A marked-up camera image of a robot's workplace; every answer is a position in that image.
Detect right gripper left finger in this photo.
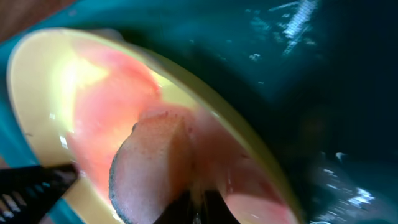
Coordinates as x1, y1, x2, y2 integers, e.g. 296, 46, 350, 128
154, 191, 194, 224

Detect yellow-green plate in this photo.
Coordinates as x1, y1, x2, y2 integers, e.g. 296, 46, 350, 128
6, 28, 303, 224

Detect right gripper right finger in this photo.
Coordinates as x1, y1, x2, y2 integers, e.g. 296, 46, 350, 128
203, 190, 239, 224

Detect pink sponge with dark scourer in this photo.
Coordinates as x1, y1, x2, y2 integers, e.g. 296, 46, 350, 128
109, 111, 194, 224

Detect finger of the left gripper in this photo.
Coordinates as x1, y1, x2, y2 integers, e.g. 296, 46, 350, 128
1, 164, 78, 224

